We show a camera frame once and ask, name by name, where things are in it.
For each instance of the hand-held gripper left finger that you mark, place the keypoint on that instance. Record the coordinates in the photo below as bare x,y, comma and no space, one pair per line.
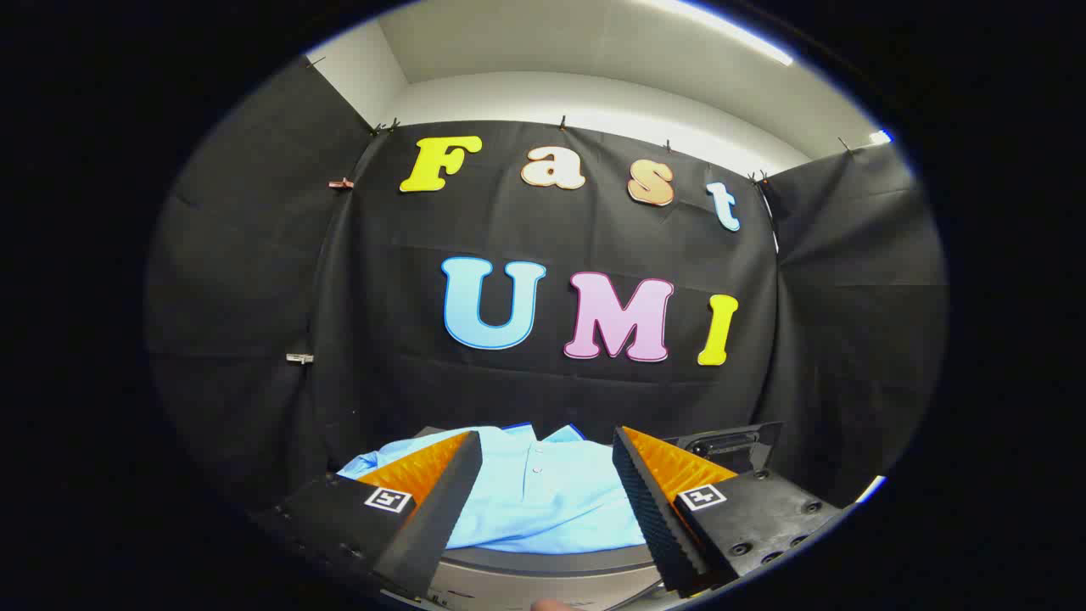
441,501

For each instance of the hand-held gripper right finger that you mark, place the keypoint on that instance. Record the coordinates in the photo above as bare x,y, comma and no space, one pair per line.
649,501

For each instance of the dark transparent washing machine lid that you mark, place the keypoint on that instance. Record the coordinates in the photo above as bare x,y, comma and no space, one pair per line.
730,443

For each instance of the light blue polo shirt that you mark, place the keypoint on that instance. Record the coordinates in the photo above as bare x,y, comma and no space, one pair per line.
543,501

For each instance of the silver clip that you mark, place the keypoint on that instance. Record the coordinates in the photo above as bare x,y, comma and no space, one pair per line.
299,358

